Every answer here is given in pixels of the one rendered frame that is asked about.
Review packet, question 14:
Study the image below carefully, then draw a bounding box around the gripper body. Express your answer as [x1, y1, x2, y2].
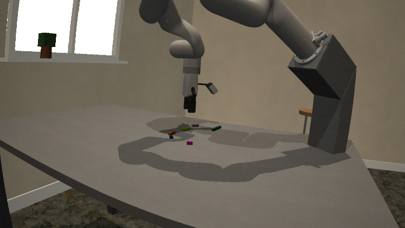
[182, 73, 200, 98]

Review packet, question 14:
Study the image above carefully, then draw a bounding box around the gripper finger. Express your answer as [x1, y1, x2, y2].
[184, 97, 189, 109]
[188, 87, 196, 113]

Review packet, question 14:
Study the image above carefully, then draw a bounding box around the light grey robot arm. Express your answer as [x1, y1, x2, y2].
[139, 0, 328, 73]

